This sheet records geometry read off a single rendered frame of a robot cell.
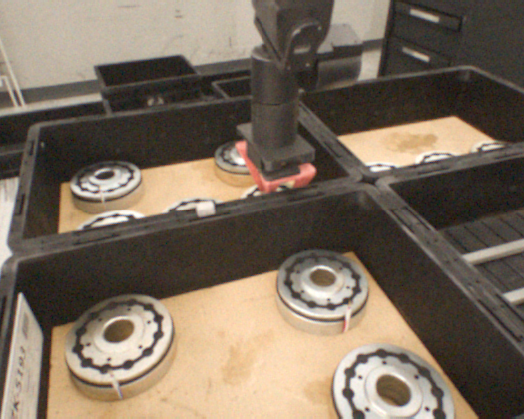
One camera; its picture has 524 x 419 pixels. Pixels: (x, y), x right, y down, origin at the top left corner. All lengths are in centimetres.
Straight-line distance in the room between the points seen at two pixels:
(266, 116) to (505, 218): 39
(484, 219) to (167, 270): 45
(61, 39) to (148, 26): 59
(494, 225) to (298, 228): 30
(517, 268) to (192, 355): 41
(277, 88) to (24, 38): 299
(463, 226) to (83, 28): 304
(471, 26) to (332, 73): 136
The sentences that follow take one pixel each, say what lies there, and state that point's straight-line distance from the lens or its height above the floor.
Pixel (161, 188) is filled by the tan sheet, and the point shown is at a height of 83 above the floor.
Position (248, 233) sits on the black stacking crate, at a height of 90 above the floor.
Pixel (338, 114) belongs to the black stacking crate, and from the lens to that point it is 82.
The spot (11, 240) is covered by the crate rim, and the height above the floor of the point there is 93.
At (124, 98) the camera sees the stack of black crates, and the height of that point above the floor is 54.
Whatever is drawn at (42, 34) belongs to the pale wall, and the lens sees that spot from 339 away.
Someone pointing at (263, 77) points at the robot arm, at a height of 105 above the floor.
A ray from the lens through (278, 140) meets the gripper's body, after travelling 51.
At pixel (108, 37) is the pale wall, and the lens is 342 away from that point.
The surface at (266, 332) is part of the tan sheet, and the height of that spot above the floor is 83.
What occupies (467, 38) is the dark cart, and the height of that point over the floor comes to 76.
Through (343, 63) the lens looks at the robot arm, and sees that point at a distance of 51.
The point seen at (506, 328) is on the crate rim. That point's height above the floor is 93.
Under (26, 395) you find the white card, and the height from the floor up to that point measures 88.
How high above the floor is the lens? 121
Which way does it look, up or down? 38 degrees down
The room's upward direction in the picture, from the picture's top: straight up
